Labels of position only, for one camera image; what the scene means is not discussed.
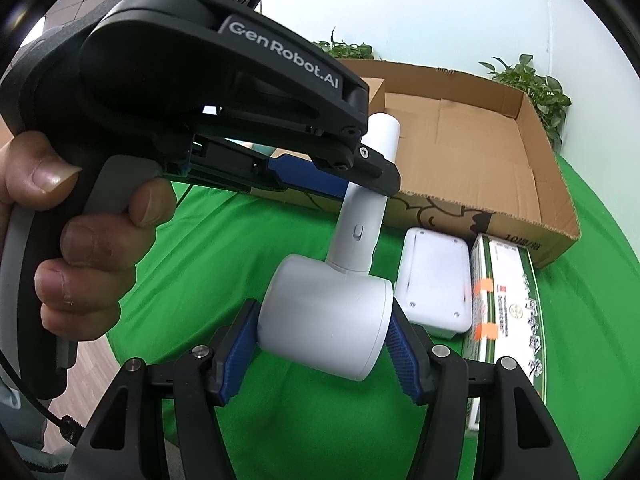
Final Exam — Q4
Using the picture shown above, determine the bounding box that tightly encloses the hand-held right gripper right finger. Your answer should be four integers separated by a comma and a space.
382, 302, 576, 480

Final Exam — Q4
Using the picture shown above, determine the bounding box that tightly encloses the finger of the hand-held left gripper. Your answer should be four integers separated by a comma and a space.
267, 154, 349, 199
190, 104, 402, 197

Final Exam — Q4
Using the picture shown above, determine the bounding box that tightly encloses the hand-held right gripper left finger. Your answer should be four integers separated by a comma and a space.
65, 299, 261, 480

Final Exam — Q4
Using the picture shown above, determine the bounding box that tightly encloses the long brown cardboard carton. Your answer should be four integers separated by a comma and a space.
361, 76, 387, 117

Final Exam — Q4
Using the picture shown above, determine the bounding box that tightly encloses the white plastic device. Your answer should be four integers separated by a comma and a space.
395, 226, 473, 338

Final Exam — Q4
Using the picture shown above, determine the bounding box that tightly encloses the white hair dryer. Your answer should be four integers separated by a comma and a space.
256, 112, 401, 382

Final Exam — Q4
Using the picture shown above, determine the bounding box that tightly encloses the large cardboard box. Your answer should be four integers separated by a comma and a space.
235, 57, 581, 270

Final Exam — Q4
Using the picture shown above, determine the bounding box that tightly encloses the green white medicine box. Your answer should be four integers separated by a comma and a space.
462, 232, 548, 431

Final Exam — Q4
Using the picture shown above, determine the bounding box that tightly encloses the person's left hand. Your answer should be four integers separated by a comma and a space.
0, 131, 177, 345

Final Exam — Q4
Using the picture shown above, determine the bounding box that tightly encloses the green tablecloth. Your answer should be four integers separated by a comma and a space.
102, 152, 640, 480

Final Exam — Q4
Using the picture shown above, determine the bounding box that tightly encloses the green potted plant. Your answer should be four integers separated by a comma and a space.
479, 54, 572, 153
312, 27, 375, 61

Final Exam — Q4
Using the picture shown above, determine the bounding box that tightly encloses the grey blue clothing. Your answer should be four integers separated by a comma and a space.
0, 380, 81, 480

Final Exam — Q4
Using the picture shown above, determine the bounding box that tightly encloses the black cable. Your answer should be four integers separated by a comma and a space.
0, 350, 77, 442

